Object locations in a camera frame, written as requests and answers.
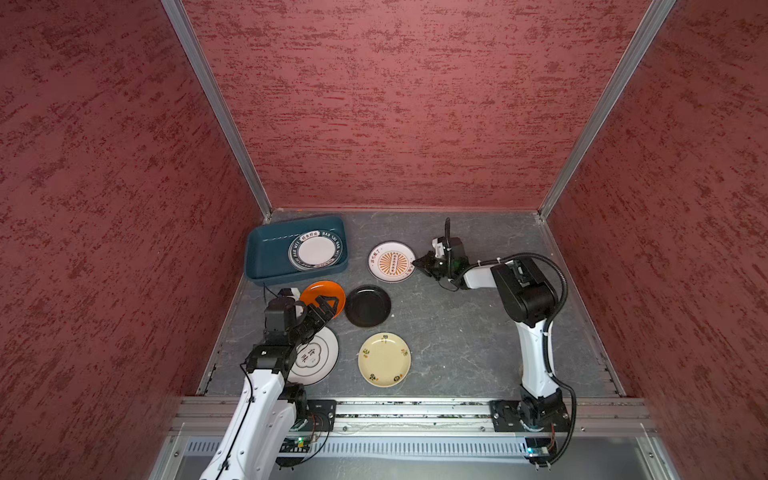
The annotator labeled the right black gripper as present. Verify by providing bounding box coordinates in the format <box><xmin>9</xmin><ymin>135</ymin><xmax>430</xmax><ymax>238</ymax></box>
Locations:
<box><xmin>413</xmin><ymin>250</ymin><xmax>455</xmax><ymax>280</ymax></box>

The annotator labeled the orange sunburst pattern plate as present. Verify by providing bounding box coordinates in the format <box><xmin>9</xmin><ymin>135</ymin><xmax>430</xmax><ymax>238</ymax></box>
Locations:
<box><xmin>367</xmin><ymin>241</ymin><xmax>415</xmax><ymax>283</ymax></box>

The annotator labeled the white plate black flower outline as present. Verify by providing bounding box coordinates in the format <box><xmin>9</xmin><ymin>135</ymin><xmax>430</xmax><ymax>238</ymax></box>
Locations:
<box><xmin>288</xmin><ymin>327</ymin><xmax>339</xmax><ymax>386</ymax></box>

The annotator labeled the green lettered rim plate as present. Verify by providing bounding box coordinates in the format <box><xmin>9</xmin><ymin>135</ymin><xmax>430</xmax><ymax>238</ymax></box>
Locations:
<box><xmin>288</xmin><ymin>230</ymin><xmax>343</xmax><ymax>271</ymax></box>

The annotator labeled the pale yellow plate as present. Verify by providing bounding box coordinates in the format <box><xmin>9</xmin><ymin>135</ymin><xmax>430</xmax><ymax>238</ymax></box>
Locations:
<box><xmin>357</xmin><ymin>332</ymin><xmax>411</xmax><ymax>388</ymax></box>

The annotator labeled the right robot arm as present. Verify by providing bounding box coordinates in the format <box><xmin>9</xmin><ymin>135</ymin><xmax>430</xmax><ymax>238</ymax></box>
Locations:
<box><xmin>412</xmin><ymin>236</ymin><xmax>575</xmax><ymax>432</ymax></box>

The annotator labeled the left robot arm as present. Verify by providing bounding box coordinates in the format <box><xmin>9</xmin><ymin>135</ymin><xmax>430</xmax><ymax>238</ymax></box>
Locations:
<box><xmin>201</xmin><ymin>289</ymin><xmax>339</xmax><ymax>479</ymax></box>

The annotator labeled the teal plastic bin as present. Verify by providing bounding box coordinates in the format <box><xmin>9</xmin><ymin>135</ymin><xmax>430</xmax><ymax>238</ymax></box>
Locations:
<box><xmin>244</xmin><ymin>215</ymin><xmax>349</xmax><ymax>286</ymax></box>

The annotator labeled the left circuit board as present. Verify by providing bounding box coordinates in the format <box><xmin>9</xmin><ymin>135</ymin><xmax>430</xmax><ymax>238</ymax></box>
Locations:
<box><xmin>279</xmin><ymin>437</ymin><xmax>313</xmax><ymax>455</ymax></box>

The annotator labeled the circuit board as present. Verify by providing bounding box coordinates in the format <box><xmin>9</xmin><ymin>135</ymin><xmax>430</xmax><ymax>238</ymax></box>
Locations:
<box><xmin>525</xmin><ymin>437</ymin><xmax>551</xmax><ymax>458</ymax></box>
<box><xmin>279</xmin><ymin>437</ymin><xmax>313</xmax><ymax>455</ymax></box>

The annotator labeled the right circuit board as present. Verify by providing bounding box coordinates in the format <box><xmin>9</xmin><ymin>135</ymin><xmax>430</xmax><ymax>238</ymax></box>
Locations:
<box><xmin>525</xmin><ymin>437</ymin><xmax>551</xmax><ymax>458</ymax></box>

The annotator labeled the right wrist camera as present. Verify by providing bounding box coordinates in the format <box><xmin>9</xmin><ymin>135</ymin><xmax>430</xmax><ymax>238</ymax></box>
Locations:
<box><xmin>431</xmin><ymin>237</ymin><xmax>446</xmax><ymax>259</ymax></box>

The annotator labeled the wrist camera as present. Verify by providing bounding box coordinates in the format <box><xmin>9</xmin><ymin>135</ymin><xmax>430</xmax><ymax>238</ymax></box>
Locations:
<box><xmin>431</xmin><ymin>237</ymin><xmax>446</xmax><ymax>259</ymax></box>
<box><xmin>277</xmin><ymin>288</ymin><xmax>301</xmax><ymax>302</ymax></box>

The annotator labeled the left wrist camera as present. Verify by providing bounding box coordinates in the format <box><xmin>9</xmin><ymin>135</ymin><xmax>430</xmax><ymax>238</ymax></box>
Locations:
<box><xmin>277</xmin><ymin>288</ymin><xmax>301</xmax><ymax>302</ymax></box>

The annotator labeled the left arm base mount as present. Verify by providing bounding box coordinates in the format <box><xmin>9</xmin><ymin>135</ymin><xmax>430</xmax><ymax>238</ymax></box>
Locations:
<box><xmin>290</xmin><ymin>399</ymin><xmax>338</xmax><ymax>435</ymax></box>

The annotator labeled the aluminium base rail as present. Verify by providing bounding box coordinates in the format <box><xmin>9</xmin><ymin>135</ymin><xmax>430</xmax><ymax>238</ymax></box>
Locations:
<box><xmin>173</xmin><ymin>395</ymin><xmax>652</xmax><ymax>436</ymax></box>

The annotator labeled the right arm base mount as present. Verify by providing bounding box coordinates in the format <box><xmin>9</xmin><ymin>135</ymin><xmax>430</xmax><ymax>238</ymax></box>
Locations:
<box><xmin>489</xmin><ymin>399</ymin><xmax>571</xmax><ymax>433</ymax></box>

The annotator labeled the left aluminium corner post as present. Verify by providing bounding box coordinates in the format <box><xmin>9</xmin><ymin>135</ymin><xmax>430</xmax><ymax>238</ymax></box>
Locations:
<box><xmin>161</xmin><ymin>0</ymin><xmax>273</xmax><ymax>223</ymax></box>

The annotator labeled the aluminium corner post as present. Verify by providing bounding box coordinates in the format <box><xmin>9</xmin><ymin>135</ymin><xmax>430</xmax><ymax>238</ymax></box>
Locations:
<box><xmin>161</xmin><ymin>0</ymin><xmax>273</xmax><ymax>223</ymax></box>
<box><xmin>538</xmin><ymin>0</ymin><xmax>675</xmax><ymax>222</ymax></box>

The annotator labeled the right aluminium corner post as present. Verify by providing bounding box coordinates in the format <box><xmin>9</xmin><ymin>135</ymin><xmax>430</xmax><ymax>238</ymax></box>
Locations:
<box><xmin>538</xmin><ymin>0</ymin><xmax>675</xmax><ymax>222</ymax></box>

